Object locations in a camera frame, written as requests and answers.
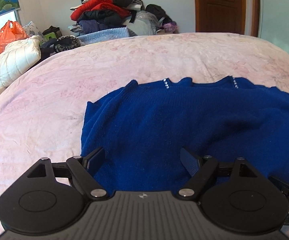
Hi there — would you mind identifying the blue knit sweater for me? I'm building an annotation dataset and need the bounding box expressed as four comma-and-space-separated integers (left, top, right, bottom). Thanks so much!
81, 76, 289, 192

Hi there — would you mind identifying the dark clothes pile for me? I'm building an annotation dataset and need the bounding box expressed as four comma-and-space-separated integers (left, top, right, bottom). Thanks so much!
70, 0, 178, 36

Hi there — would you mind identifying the pink floral bed sheet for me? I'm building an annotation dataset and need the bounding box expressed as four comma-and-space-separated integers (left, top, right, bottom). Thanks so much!
0, 31, 289, 240

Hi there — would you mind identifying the white quilted pillow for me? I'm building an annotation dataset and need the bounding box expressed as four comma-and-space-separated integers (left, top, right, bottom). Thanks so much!
0, 35, 41, 95

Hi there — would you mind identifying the black leopard print garment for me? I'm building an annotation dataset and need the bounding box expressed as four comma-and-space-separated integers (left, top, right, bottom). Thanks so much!
40, 35, 81, 60

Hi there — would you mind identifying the white floral cushion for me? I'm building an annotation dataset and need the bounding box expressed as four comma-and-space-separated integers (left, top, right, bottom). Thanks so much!
23, 21, 46, 44

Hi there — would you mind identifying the orange plastic bag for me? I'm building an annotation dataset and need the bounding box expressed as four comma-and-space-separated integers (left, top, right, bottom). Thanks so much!
0, 20, 29, 54

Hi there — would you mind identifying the light blue folded blanket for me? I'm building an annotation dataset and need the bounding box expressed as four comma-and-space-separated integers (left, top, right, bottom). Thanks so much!
78, 27, 137, 46

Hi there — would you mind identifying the brown wooden door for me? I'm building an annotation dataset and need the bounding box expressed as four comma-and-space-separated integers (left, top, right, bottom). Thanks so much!
195, 0, 261, 37

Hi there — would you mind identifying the clear plastic bag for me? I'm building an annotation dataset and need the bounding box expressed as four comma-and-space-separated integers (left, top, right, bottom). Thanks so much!
122, 10, 162, 36

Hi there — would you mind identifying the red garment on pile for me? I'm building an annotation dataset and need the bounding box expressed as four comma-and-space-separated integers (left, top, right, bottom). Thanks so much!
70, 0, 130, 21

